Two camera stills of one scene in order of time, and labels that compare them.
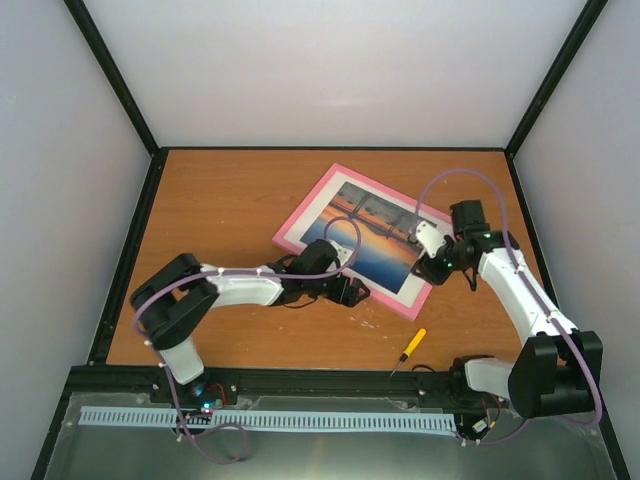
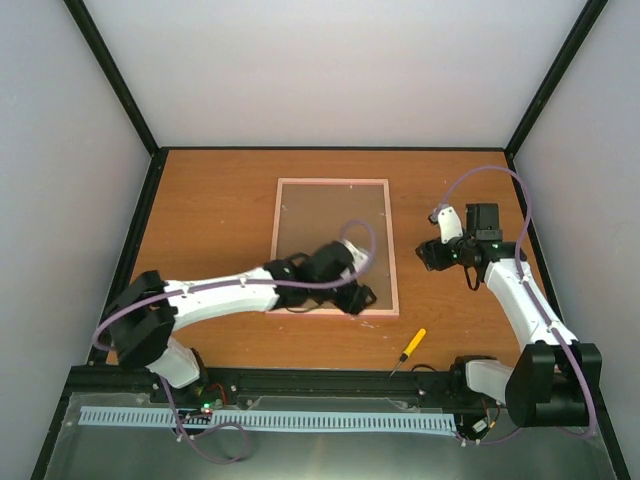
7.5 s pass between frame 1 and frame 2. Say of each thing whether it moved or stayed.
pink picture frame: moved
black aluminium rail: stayed
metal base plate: stayed
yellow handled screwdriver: stayed
